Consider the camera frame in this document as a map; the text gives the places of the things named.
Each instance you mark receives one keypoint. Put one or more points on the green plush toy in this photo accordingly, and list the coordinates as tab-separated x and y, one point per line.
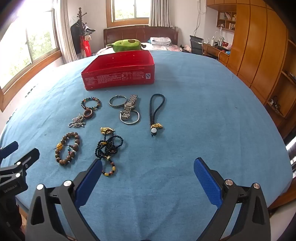
124	45

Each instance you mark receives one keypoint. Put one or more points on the wooden wall shelf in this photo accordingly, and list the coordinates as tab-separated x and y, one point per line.
226	20

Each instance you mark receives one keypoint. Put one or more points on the red tin box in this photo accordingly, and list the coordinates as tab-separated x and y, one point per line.
120	78

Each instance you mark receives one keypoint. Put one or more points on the pink plush toy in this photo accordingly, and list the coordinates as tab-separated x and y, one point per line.
186	48

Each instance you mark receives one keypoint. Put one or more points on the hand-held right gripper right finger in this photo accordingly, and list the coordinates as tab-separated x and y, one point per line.
208	183

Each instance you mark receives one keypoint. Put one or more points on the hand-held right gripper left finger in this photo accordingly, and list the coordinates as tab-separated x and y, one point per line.
89	185

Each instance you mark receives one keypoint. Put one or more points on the wooden coat rack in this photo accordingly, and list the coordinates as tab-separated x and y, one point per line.
80	16

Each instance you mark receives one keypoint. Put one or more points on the silver metal watch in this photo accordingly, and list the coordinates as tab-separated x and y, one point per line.
128	106

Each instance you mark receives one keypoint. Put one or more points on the white curtain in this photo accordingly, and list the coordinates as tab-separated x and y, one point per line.
67	34

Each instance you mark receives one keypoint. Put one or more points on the wooden wardrobe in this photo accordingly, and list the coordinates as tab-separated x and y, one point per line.
259	46

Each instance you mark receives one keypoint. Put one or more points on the silver bangle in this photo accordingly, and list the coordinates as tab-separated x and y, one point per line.
110	103
129	123

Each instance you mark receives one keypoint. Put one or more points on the black office chair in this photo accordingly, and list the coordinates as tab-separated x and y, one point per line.
196	45

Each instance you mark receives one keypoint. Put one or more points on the white desk lamp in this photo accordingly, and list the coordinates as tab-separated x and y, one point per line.
216	34

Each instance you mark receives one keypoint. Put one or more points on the dark wooden headboard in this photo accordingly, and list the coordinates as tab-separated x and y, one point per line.
138	32

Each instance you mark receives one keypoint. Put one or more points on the folded bedding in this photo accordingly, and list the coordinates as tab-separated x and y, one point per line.
160	41

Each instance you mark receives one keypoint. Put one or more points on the dark jacket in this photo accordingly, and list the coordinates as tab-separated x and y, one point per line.
75	37

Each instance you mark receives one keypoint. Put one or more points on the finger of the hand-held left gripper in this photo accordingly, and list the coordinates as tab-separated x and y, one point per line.
25	160
9	148

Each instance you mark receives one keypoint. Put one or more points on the wooden window above headboard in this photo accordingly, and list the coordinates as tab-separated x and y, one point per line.
127	11

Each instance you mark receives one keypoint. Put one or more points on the red cloth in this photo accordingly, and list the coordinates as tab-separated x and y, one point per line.
86	47

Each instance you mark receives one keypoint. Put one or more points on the wooden desk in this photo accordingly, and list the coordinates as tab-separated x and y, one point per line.
212	52

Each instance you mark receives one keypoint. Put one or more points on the beige curtain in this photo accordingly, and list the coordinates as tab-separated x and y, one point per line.
158	14

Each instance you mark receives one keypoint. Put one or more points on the wooden side window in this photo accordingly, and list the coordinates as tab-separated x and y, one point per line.
34	39

